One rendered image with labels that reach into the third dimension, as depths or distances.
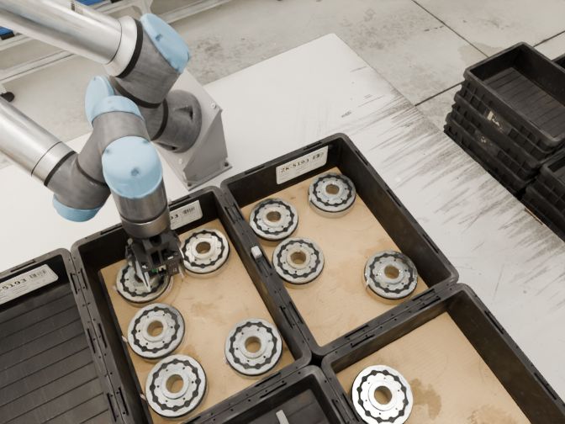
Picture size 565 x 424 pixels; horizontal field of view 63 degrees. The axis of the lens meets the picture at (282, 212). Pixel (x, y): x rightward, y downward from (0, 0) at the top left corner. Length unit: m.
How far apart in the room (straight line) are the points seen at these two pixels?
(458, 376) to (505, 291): 0.32
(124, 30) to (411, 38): 2.16
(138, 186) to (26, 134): 0.24
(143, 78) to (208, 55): 1.78
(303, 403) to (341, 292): 0.22
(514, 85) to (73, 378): 1.70
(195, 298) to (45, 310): 0.29
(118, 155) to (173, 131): 0.46
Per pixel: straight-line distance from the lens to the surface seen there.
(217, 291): 0.93
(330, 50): 1.60
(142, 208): 0.68
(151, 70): 0.96
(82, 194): 0.80
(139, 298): 0.92
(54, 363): 0.97
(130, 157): 0.65
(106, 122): 0.74
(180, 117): 1.10
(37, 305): 1.03
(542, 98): 1.96
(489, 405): 0.93
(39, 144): 0.82
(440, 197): 1.25
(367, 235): 0.99
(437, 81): 2.66
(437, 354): 0.92
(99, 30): 0.93
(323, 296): 0.92
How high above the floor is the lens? 1.68
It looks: 57 degrees down
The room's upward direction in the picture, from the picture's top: 1 degrees counter-clockwise
